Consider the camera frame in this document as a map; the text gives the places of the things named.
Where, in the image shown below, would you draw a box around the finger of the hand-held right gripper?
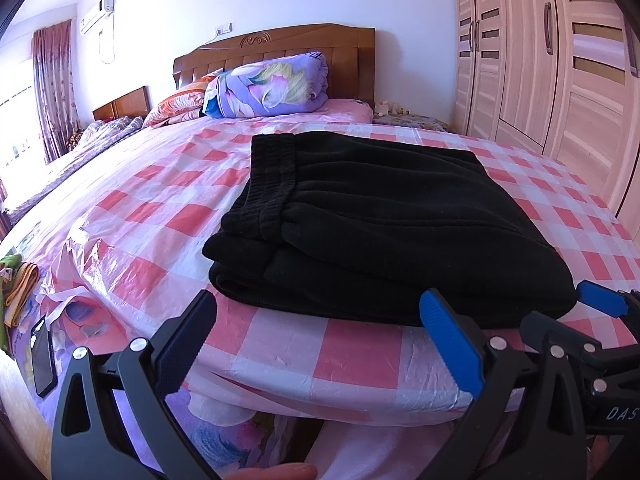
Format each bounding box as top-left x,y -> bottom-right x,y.
519,310 -> 607,361
575,280 -> 640,321

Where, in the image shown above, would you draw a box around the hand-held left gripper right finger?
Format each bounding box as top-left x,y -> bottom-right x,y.
419,287 -> 588,480

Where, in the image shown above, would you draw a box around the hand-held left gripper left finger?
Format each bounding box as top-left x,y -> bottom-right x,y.
51,289 -> 221,480

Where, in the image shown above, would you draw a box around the black pants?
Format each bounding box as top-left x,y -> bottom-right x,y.
201,131 -> 578,328

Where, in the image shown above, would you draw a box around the person's left hand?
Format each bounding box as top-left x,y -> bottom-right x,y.
232,462 -> 319,480

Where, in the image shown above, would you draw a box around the black smartphone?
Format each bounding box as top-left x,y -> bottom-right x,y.
30,316 -> 58,397

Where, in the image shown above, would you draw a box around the pink checkered bed sheet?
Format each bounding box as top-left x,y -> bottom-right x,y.
0,97 -> 640,426

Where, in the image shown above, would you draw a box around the orange yellow cloth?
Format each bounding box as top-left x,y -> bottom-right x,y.
4,262 -> 41,326

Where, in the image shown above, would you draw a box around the green cloth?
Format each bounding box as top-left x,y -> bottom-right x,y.
0,254 -> 23,281

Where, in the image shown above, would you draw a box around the patterned blanket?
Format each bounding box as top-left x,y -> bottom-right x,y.
0,116 -> 146,221

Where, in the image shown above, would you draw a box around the nightstand with floral cloth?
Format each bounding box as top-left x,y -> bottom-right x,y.
372,100 -> 451,132

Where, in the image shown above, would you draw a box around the orange floral pillow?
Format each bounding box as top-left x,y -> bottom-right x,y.
142,67 -> 225,128

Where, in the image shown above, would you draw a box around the light wooden wardrobe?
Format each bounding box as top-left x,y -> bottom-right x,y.
452,0 -> 640,231

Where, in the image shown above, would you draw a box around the small wooden headboard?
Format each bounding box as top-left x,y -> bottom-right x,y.
91,85 -> 152,122

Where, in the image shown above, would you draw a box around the purple floral folded quilt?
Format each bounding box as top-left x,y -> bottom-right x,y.
202,51 -> 330,118

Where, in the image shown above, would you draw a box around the dark red patterned curtain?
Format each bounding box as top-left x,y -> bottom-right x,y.
31,19 -> 81,165

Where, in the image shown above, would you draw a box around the large wooden headboard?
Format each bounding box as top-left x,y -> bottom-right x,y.
172,24 -> 376,111

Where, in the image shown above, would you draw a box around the white air conditioner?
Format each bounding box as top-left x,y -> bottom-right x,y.
78,0 -> 117,36

